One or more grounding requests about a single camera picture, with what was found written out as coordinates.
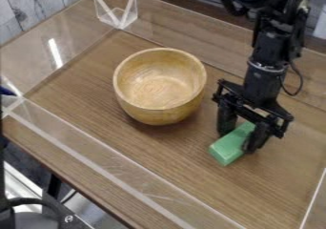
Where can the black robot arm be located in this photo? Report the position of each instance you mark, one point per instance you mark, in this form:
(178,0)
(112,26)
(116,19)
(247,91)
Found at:
(278,41)

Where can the blue object at left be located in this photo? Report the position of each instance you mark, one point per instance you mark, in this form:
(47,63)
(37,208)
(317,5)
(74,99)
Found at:
(5,91)

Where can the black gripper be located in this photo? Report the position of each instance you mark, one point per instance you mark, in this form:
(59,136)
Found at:
(253,100)

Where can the black metal bracket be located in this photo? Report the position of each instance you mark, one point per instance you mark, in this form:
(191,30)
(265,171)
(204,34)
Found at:
(70,220)

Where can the clear acrylic tray wall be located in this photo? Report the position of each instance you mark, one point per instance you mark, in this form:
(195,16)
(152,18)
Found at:
(151,174)

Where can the brown wooden bowl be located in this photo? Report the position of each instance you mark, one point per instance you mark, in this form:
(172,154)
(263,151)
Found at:
(159,85)

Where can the black vertical pole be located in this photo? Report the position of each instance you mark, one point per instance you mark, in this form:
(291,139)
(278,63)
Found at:
(7,219)

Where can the green rectangular block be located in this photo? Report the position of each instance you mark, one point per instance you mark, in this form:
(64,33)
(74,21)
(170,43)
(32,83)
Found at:
(227,148)

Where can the clear acrylic corner bracket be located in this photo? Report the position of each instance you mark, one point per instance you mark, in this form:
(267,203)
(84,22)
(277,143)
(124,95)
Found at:
(116,17)

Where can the black table leg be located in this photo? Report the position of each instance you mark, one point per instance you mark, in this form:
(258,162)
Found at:
(54,186)

